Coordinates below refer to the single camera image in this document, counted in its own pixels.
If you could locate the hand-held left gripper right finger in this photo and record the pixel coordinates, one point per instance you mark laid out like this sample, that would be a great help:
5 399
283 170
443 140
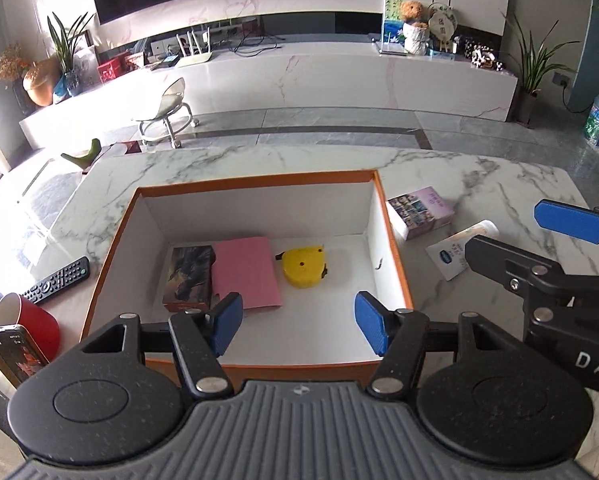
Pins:
372 324

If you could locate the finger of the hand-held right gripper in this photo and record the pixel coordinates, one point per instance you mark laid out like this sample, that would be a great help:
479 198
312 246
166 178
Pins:
499 262
569 220

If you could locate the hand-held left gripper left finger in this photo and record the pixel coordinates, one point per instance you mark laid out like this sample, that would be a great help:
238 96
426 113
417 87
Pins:
228 324

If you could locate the white tube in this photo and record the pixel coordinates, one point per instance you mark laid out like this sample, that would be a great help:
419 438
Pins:
474 232

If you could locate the white packet with blue label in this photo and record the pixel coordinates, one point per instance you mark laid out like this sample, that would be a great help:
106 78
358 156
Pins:
447 260

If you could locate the pink notebook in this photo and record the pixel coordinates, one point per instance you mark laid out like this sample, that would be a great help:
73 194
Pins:
244 270

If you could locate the dark picture card box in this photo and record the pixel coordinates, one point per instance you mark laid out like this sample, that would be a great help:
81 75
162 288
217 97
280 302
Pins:
189 280

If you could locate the orange cardboard box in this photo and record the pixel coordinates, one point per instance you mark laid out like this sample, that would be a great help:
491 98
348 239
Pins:
304 320

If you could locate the yellow tape measure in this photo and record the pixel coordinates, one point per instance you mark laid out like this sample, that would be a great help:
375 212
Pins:
302 267

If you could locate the purple photo card box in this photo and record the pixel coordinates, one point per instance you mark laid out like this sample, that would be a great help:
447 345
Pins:
419 212

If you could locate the tall potted plant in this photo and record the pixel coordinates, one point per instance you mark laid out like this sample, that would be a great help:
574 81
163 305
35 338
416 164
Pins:
529 70

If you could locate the black remote control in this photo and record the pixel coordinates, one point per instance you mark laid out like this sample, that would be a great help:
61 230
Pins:
54 281

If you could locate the black and white toy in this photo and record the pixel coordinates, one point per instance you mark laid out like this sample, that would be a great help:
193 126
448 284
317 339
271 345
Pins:
484 55

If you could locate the red cup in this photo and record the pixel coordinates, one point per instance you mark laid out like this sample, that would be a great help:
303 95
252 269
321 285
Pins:
36 320

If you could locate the smartphone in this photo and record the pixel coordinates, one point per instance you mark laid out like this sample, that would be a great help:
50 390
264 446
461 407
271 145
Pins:
19 355

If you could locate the small rolling stool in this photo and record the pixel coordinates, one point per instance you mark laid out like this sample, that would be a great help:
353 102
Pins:
164 115

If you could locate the green bird ornament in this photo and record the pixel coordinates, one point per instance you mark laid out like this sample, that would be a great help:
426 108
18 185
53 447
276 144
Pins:
81 157

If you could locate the white wrapped pot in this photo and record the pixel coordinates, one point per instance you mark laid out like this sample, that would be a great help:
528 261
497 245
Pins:
415 37

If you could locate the white marble tv console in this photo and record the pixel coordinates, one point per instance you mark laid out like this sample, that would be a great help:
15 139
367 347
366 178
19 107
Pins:
329 85

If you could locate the landscape painting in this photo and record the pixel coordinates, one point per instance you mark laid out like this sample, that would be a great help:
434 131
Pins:
392 25

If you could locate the brown teddy bear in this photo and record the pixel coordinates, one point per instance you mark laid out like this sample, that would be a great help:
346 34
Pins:
411 11

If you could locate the white router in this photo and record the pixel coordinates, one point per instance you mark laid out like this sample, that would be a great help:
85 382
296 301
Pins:
194 57

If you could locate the red gift box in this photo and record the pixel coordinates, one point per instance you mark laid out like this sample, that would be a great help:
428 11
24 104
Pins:
113 70

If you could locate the orange round vase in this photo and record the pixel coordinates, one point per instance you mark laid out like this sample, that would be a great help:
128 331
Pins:
41 85

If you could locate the orchid in blue vase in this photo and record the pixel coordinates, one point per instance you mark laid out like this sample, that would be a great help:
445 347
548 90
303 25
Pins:
66 55

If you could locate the dried flower bunch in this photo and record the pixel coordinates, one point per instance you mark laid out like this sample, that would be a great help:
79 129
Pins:
11 62

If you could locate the wall socket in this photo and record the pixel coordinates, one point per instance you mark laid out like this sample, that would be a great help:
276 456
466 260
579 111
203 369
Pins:
562 79

